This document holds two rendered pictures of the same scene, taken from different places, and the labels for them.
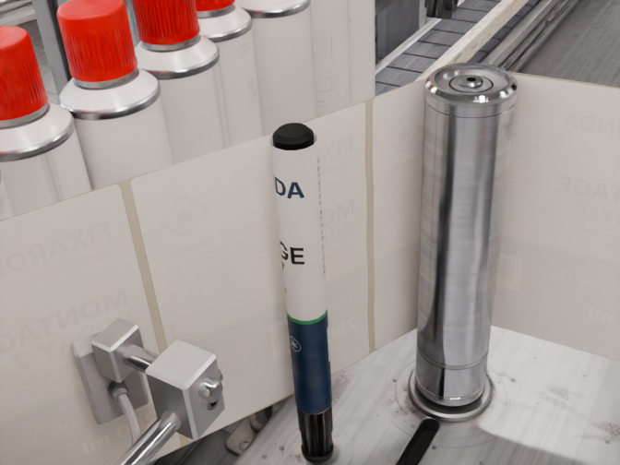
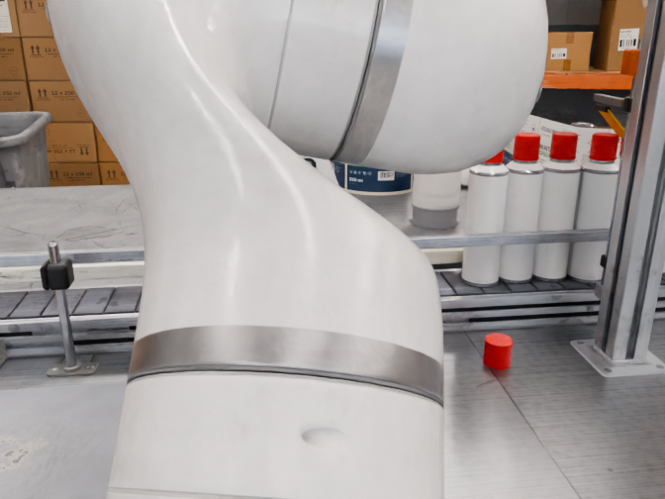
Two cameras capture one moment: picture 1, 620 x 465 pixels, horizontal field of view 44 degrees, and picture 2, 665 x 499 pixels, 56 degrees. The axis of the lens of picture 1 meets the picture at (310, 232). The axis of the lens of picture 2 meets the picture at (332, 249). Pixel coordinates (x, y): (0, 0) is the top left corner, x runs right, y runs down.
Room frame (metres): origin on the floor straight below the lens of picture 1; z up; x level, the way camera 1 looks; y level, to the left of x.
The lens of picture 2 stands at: (1.28, 0.46, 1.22)
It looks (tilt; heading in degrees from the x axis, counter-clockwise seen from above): 20 degrees down; 230
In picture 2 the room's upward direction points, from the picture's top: straight up
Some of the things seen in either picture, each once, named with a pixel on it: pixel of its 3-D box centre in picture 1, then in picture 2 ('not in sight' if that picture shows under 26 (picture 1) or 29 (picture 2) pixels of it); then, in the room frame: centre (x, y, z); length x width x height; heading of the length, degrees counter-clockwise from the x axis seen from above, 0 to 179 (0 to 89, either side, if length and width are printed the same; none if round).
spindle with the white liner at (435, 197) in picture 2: not in sight; (438, 140); (0.42, -0.26, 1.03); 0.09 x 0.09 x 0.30
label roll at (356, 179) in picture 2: not in sight; (376, 151); (0.30, -0.54, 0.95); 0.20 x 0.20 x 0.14
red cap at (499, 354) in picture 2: not in sight; (498, 349); (0.68, 0.07, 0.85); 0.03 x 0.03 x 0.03
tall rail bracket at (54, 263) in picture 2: not in sight; (66, 300); (1.08, -0.27, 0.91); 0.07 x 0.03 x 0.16; 57
